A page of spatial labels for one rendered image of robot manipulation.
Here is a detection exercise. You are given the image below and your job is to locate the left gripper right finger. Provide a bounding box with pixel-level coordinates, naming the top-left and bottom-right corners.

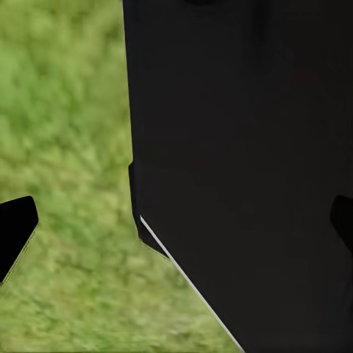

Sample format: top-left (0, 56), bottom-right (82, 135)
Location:
top-left (329, 196), bottom-right (353, 254)

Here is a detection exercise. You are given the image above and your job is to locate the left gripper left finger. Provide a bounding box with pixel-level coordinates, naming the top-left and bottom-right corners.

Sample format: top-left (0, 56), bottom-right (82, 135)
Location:
top-left (0, 196), bottom-right (38, 284)

